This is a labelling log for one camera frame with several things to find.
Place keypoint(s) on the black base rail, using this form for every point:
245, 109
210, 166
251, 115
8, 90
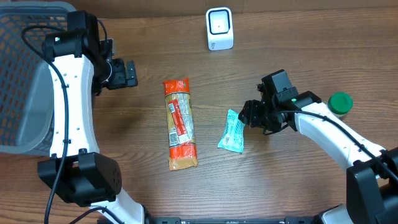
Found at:
286, 220

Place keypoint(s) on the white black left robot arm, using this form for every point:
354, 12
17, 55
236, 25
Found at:
81, 65

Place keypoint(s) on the white barcode scanner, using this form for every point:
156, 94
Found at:
219, 28

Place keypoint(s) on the green lid jar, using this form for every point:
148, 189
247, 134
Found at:
340, 104

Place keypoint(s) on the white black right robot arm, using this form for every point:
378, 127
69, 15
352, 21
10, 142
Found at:
371, 170

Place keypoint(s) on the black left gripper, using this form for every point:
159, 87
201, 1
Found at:
125, 73

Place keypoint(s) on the orange spaghetti pasta packet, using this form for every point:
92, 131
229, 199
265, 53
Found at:
180, 156

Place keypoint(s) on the grey plastic mesh basket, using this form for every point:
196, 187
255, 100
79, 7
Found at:
26, 84

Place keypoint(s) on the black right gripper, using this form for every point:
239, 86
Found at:
247, 114

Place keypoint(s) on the teal wet wipes packet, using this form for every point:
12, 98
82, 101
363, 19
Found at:
233, 138

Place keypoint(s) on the red sachet stick packet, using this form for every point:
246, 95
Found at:
178, 121

